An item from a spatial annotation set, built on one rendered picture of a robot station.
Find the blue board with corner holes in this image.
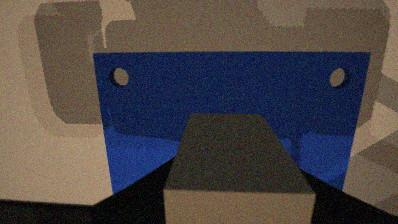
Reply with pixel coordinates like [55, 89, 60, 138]
[92, 51, 371, 224]

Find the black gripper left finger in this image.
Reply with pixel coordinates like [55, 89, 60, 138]
[0, 157, 175, 224]

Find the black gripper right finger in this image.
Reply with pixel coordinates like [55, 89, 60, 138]
[299, 168, 398, 224]

